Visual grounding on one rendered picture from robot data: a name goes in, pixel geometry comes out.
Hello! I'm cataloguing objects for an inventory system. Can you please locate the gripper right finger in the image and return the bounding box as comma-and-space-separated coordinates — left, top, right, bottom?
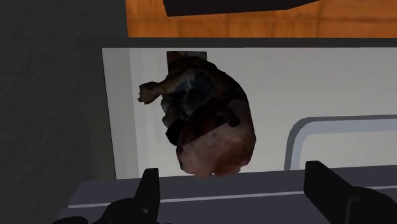
303, 160, 397, 224

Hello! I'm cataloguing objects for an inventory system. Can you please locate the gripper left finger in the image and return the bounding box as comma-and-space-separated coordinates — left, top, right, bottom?
52, 167, 162, 224

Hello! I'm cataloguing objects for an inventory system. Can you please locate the brown mottled figure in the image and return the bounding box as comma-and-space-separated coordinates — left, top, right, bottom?
137, 51, 257, 179

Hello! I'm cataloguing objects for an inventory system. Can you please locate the white grey furniture piece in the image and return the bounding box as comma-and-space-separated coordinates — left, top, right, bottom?
57, 37, 397, 224

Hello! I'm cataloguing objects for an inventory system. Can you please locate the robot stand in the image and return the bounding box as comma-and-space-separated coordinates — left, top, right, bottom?
162, 0, 322, 18

